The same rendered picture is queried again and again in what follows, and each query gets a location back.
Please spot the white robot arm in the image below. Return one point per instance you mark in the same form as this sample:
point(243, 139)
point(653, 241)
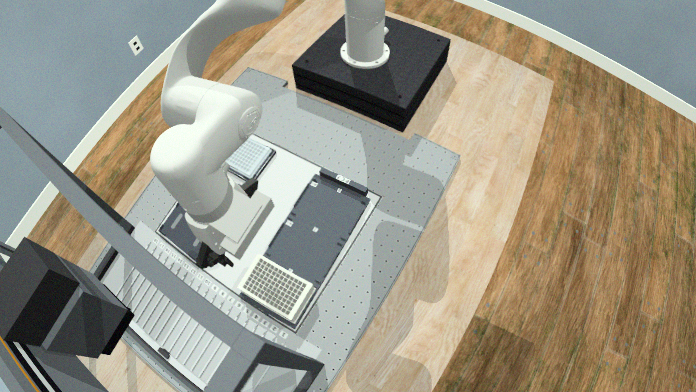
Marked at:
point(186, 158)

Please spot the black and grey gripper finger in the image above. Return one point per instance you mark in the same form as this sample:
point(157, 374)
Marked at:
point(208, 258)
point(250, 186)

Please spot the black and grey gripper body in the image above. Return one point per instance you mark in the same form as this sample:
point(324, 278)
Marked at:
point(206, 233)

